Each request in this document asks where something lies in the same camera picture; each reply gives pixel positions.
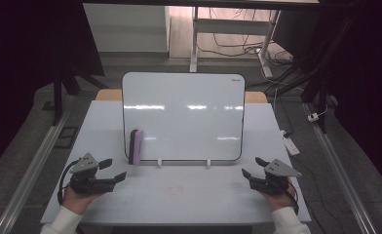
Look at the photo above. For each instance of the white whiteboard support foot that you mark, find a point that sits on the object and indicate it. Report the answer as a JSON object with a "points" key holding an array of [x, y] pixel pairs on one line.
{"points": [[208, 163], [159, 163]]}

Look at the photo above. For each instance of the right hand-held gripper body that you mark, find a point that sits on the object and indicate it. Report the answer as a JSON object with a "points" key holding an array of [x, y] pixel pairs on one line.
{"points": [[272, 185]]}

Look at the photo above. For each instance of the black floor plate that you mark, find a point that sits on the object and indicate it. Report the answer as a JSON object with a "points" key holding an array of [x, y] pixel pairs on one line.
{"points": [[66, 137]]}

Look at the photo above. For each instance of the person's right hand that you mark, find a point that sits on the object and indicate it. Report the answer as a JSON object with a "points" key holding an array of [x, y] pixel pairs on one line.
{"points": [[281, 201]]}

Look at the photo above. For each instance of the black and purple whiteboard eraser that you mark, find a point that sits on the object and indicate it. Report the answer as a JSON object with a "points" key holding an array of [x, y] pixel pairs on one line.
{"points": [[135, 146]]}

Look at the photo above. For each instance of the wooden table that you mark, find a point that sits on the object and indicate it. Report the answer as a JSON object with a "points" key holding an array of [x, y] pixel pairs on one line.
{"points": [[109, 95]]}

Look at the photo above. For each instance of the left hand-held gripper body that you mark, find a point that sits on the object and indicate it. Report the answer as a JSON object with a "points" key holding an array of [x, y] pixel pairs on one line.
{"points": [[88, 185]]}

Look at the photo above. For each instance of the person's left hand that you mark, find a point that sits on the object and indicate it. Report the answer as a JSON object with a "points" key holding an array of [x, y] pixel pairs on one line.
{"points": [[77, 201]]}

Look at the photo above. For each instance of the aluminium floor rail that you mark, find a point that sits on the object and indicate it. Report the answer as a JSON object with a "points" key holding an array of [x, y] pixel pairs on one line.
{"points": [[341, 182], [33, 172]]}

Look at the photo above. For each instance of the black metal stand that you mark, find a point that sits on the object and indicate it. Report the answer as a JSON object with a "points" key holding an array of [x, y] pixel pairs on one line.
{"points": [[322, 84]]}

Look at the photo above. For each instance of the white whiteboard with black rim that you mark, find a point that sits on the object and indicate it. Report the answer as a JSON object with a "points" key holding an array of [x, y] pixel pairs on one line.
{"points": [[185, 126]]}

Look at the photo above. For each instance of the white metal desk frame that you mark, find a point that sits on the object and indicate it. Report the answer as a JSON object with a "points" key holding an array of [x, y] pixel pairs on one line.
{"points": [[231, 26]]}

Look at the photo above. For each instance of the small white adapter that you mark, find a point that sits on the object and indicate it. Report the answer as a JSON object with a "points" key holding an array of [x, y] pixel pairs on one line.
{"points": [[313, 117]]}

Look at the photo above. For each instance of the white cabinet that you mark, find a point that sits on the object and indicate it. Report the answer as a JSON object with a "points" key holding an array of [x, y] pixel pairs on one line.
{"points": [[124, 29]]}

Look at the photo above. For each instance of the black tripod stand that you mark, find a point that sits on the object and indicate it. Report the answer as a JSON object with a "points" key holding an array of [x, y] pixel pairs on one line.
{"points": [[57, 97]]}

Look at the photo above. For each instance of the white power strip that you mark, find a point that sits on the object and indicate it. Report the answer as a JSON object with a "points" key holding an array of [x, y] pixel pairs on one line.
{"points": [[291, 144]]}

